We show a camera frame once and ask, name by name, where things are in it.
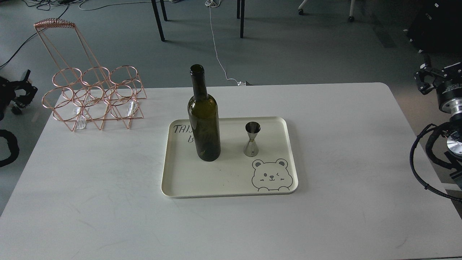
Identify white floor cable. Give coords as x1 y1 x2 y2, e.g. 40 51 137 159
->
205 0 253 86

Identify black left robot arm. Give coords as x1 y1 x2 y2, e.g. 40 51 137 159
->
0 69 38 167

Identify white chair base casters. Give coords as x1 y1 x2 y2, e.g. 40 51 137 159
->
297 0 356 23

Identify black floor cables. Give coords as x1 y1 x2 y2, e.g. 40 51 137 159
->
0 0 152 69

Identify cream bear serving tray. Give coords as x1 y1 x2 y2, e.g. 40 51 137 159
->
161 117 298 199

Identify black table leg right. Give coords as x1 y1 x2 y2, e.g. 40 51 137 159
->
236 0 245 39

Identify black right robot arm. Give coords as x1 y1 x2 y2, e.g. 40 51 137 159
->
414 55 462 187

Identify rose gold wire bottle rack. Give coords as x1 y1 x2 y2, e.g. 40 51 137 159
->
34 18 147 131

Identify dark green wine bottle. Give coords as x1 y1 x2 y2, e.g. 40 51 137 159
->
187 64 221 162

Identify black table leg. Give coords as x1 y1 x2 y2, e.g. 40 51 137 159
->
236 0 245 39
151 0 168 42

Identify black cable loop right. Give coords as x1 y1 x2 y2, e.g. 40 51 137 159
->
409 122 462 201

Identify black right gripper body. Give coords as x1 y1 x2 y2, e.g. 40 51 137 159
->
414 62 462 95

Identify silver steel jigger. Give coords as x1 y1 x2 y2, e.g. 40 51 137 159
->
244 121 261 157

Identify black table leg left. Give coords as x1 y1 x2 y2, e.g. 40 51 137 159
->
151 0 168 42

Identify black equipment case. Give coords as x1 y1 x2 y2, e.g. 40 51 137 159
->
406 0 462 53

